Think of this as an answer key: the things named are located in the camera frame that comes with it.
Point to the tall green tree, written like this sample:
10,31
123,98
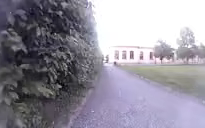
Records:
187,45

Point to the tall green hedge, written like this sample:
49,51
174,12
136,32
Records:
40,53

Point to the dirt strip with leaves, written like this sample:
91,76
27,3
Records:
68,110

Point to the white building with windows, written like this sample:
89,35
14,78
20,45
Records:
131,54

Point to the grey asphalt path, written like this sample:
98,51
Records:
130,100

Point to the green grass lawn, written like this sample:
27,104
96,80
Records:
183,76

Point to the small dark-leaved tree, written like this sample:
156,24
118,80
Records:
162,50

